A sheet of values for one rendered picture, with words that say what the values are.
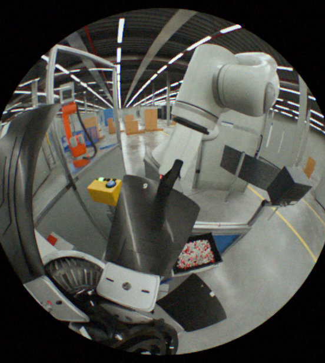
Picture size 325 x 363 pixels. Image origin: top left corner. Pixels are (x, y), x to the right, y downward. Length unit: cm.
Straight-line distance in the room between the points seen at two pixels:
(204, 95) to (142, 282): 28
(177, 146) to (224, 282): 148
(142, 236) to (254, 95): 26
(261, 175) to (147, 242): 179
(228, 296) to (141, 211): 145
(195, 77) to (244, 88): 8
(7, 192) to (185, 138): 24
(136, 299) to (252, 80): 30
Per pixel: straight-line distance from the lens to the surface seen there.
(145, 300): 19
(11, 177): 15
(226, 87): 16
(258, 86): 15
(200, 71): 20
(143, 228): 21
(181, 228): 23
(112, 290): 20
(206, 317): 35
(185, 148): 18
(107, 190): 52
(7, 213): 15
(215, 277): 150
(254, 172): 185
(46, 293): 16
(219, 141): 193
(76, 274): 27
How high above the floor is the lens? 137
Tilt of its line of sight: 35 degrees down
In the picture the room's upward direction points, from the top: straight up
